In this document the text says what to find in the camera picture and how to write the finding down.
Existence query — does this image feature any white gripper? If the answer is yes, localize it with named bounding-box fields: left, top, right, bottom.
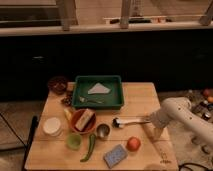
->
left=148, top=109, right=166, bottom=128

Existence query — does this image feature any black and white brush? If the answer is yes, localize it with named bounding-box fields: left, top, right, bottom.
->
left=112, top=118, right=150, bottom=128

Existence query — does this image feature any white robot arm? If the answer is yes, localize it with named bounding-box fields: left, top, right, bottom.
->
left=149, top=97, right=213, bottom=148

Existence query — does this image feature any small metal cup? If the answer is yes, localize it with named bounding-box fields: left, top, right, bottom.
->
left=96, top=124, right=110, bottom=139

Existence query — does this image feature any green plastic cup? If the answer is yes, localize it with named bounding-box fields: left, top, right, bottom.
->
left=66, top=133, right=82, bottom=150

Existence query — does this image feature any white paper cup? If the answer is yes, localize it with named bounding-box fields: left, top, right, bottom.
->
left=43, top=117, right=62, bottom=136

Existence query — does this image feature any orange fruit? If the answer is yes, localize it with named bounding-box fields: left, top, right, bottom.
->
left=126, top=137, right=141, bottom=152

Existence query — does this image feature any blue sponge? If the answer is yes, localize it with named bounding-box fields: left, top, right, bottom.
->
left=103, top=144, right=127, bottom=168

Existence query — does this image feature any grey folded cloth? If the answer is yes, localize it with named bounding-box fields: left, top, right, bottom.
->
left=88, top=83, right=110, bottom=94

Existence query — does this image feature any green chili pepper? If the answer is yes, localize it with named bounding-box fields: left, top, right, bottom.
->
left=80, top=133, right=96, bottom=162

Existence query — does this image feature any green plastic tray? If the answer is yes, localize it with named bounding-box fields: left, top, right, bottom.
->
left=72, top=75, right=124, bottom=110

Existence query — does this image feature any wooden block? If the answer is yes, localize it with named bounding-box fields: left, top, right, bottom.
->
left=75, top=109, right=94, bottom=131

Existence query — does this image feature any metal fork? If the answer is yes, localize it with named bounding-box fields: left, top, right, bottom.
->
left=79, top=96, right=103, bottom=104

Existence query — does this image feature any orange bowl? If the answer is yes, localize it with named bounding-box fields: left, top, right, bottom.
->
left=70, top=109, right=96, bottom=134

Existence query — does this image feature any yellow banana piece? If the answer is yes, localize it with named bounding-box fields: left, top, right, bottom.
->
left=64, top=108, right=72, bottom=121

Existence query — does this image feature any dark grape bunch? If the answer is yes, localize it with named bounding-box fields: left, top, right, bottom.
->
left=61, top=91, right=73, bottom=106

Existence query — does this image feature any dark brown bowl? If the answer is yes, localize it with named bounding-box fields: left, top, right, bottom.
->
left=47, top=76, right=68, bottom=95

